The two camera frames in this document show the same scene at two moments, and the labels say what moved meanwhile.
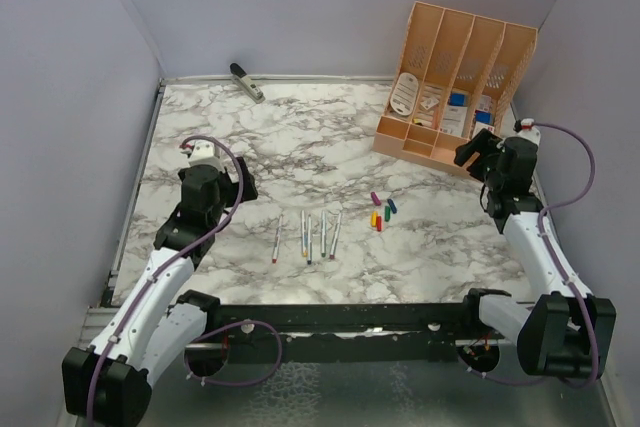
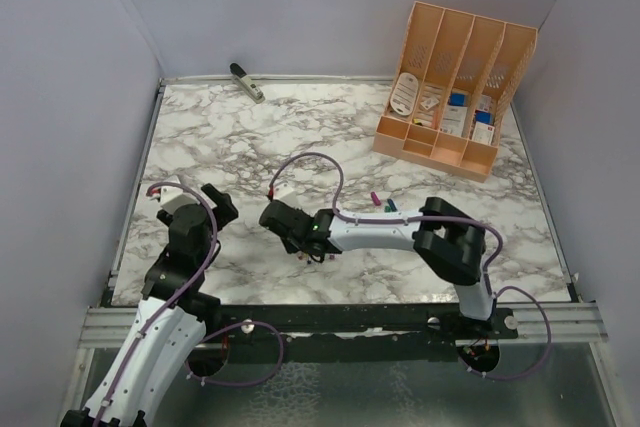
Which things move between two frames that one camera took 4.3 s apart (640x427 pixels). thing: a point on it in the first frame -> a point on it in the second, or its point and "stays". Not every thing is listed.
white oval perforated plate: x=404 y=94 stays
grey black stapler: x=245 y=83 stays
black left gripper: x=233 y=186 -> x=224 y=211
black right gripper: x=486 y=143 -> x=290 y=246
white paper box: x=453 y=120 stays
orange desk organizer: x=457 y=76 stays
